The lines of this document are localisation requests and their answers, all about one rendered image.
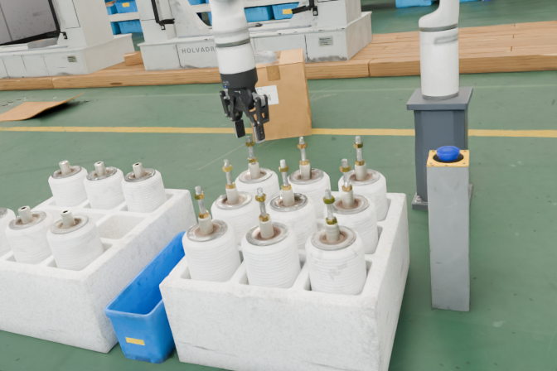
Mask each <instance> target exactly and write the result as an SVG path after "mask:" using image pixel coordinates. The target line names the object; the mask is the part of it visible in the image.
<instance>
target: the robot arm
mask: <svg viewBox="0 0 557 371"><path fill-rule="evenodd" d="M209 3H210V7H211V14H212V30H213V34H214V38H215V44H216V57H217V62H218V66H219V71H220V79H221V83H222V86H223V88H225V89H223V90H221V91H220V98H221V102H222V105H223V109H224V112H225V116H226V117H227V118H228V117H230V120H231V121H233V124H234V128H235V135H236V137H238V138H240V137H243V136H245V126H244V121H243V119H241V118H242V115H243V111H244V112H245V115H246V117H247V118H249V119H250V121H251V122H252V125H253V131H254V140H255V142H256V143H261V142H264V141H265V134H264V123H267V122H269V103H268V96H267V94H263V95H259V94H258V93H257V91H256V89H255V85H256V83H257V82H258V80H259V79H258V74H257V69H256V64H266V63H273V62H275V61H277V57H276V53H275V52H274V51H257V50H253V48H252V45H251V41H250V37H249V28H248V23H247V20H246V17H245V12H244V4H243V0H209ZM458 15H459V0H440V3H439V7H438V9H437V10H436V11H434V12H432V13H430V14H428V15H426V16H424V17H421V18H420V19H419V50H420V71H421V92H422V98H423V99H427V100H447V99H453V98H456V97H458V96H459V70H458ZM228 105H229V106H230V111H229V109H228ZM254 107H255V110H254V111H252V112H250V110H252V109H254ZM262 113H263V114H264V118H263V116H262ZM255 114H256V118H257V120H255V118H254V115H255Z"/></svg>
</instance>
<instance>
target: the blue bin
mask: <svg viewBox="0 0 557 371"><path fill-rule="evenodd" d="M185 233H186V231H182V232H180V233H178V234H177V235H176V236H175V237H174V238H173V239H172V240H171V241H170V242H169V243H168V244H167V245H166V246H165V247H164V248H163V249H162V250H161V251H160V252H159V253H158V254H157V255H156V256H155V257H154V258H153V259H152V260H151V261H150V262H149V263H148V264H147V265H146V266H145V267H144V268H143V269H142V270H141V272H140V273H139V274H138V275H137V276H136V277H135V278H134V279H133V280H132V281H131V282H130V283H129V284H128V285H127V286H126V287H125V288H124V289H123V290H122V291H121V292H120V293H119V294H118V295H117V296H116V297H115V298H114V299H113V300H112V301H111V302H110V303H109V304H108V305H107V306H106V307H105V308H104V312H105V315H106V316H107V317H108V318H110V321H111V323H112V326H113V328H114V331H115V334H116V335H117V338H118V340H119V343H120V346H121V348H122V351H123V352H124V356H125V357H126V358H127V359H135V360H140V361H144V362H149V363H154V364H161V363H163V362H164V361H165V360H166V359H167V358H168V356H169V355H170V353H171V352H172V351H173V350H174V349H175V347H176V345H175V341H174V339H173V335H172V330H171V326H170V324H169V320H168V317H167V312H166V308H165V306H164V302H163V299H162V293H161V291H160V287H159V285H160V284H161V283H162V281H163V280H164V279H165V278H166V277H168V276H169V274H170V272H171V271H172V270H173V269H174V267H175V266H176V265H177V264H178V263H179V262H180V261H181V260H182V259H183V258H184V257H185V256H186V254H185V251H184V247H183V243H182V238H183V236H184V234H185Z"/></svg>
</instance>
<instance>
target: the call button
mask: <svg viewBox="0 0 557 371"><path fill-rule="evenodd" d="M459 155H460V149H459V148H457V147H453V146H444V147H440V148H438V149H437V156H439V159H441V160H445V161H451V160H455V159H457V158H458V156H459Z"/></svg>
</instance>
